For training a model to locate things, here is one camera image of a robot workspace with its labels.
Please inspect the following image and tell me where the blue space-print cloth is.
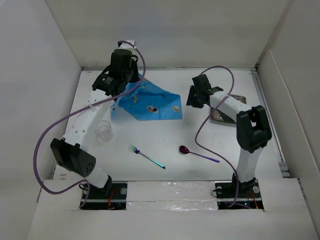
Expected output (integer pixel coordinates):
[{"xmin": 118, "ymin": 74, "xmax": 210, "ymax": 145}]
[{"xmin": 110, "ymin": 78, "xmax": 183, "ymax": 121}]

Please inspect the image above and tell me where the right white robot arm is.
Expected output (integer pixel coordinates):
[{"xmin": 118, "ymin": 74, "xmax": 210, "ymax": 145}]
[{"xmin": 186, "ymin": 74, "xmax": 272, "ymax": 197}]

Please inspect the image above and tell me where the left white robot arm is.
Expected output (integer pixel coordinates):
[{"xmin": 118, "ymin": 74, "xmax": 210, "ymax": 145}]
[{"xmin": 50, "ymin": 43, "xmax": 139, "ymax": 199}]

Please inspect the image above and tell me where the dark floral square plate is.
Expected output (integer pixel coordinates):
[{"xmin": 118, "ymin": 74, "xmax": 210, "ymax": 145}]
[{"xmin": 209, "ymin": 93, "xmax": 247, "ymax": 125}]

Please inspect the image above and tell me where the purple iridescent spoon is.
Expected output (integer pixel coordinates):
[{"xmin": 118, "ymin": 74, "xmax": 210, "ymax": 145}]
[{"xmin": 179, "ymin": 145, "xmax": 220, "ymax": 163}]

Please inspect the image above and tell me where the clear plastic cup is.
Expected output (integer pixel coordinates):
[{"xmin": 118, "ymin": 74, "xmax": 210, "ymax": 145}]
[{"xmin": 94, "ymin": 120, "xmax": 113, "ymax": 145}]

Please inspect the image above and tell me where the iridescent fork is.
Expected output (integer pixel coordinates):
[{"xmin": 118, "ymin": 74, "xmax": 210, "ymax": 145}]
[{"xmin": 129, "ymin": 144, "xmax": 166, "ymax": 170}]

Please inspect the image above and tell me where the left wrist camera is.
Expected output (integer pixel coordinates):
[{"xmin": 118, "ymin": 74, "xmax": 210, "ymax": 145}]
[{"xmin": 117, "ymin": 39, "xmax": 136, "ymax": 53}]

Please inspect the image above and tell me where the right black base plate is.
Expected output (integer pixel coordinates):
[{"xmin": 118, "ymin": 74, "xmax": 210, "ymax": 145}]
[{"xmin": 211, "ymin": 179, "xmax": 264, "ymax": 210}]

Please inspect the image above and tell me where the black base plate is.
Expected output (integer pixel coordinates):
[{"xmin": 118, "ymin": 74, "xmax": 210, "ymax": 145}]
[
  {"xmin": 211, "ymin": 179, "xmax": 264, "ymax": 210},
  {"xmin": 79, "ymin": 182, "xmax": 128, "ymax": 211}
]

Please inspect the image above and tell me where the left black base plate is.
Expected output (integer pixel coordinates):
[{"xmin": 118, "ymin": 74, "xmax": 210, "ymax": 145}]
[{"xmin": 79, "ymin": 182, "xmax": 128, "ymax": 211}]

